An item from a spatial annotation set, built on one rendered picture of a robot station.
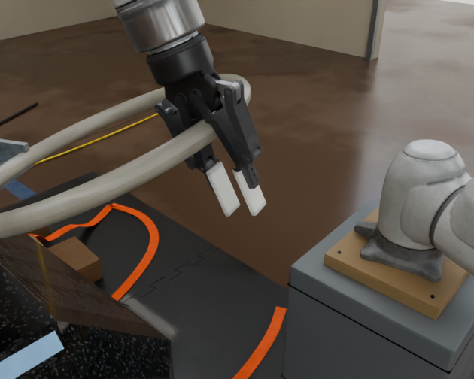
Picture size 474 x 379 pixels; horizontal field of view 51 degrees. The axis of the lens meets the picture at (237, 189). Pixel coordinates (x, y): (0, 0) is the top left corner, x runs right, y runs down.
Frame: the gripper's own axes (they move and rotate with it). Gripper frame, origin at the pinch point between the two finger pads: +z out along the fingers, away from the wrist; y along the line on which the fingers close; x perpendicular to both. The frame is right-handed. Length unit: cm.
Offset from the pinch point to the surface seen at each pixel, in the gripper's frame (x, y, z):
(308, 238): -137, 98, 109
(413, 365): -26, -1, 60
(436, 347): -27, -8, 54
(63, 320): 11, 46, 20
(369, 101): -339, 140, 113
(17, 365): 22, 46, 20
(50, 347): 16, 45, 22
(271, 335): -67, 80, 106
